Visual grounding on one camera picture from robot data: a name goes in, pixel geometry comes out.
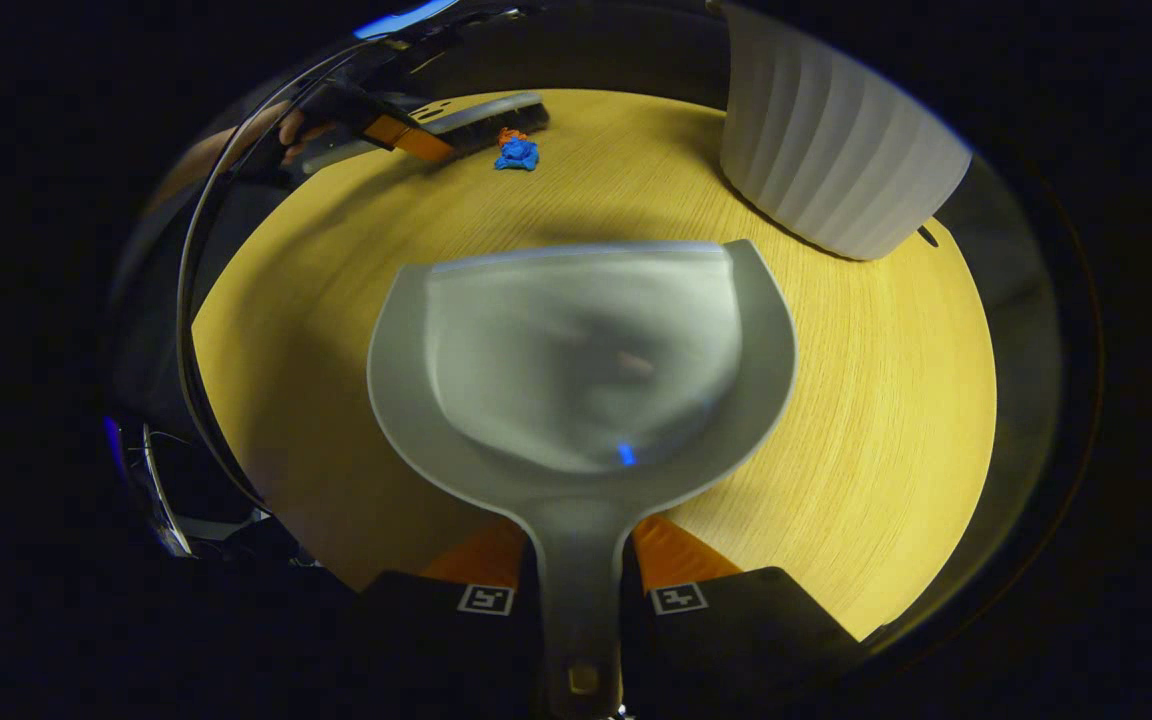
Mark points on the blue trash scrap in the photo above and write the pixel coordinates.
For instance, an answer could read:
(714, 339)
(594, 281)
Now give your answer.
(518, 155)

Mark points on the white dustpan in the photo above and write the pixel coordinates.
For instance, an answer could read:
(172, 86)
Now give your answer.
(586, 350)

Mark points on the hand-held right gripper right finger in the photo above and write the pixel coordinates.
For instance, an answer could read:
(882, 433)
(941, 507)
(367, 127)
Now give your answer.
(726, 630)

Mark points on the wooden desktop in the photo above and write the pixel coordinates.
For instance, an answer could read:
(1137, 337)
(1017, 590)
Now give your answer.
(886, 400)

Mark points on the white ribbed garbage bin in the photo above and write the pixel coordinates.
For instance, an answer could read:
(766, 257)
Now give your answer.
(826, 140)

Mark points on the orange trash scrap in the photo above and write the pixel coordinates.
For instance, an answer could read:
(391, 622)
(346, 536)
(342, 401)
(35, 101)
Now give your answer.
(508, 134)

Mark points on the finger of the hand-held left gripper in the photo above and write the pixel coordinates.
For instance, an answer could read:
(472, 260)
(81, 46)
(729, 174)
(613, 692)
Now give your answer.
(406, 135)

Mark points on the small white broom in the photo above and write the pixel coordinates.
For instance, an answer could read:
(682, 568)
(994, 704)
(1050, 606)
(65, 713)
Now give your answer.
(496, 112)

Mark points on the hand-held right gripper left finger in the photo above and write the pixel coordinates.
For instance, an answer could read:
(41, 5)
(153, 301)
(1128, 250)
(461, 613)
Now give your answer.
(456, 640)

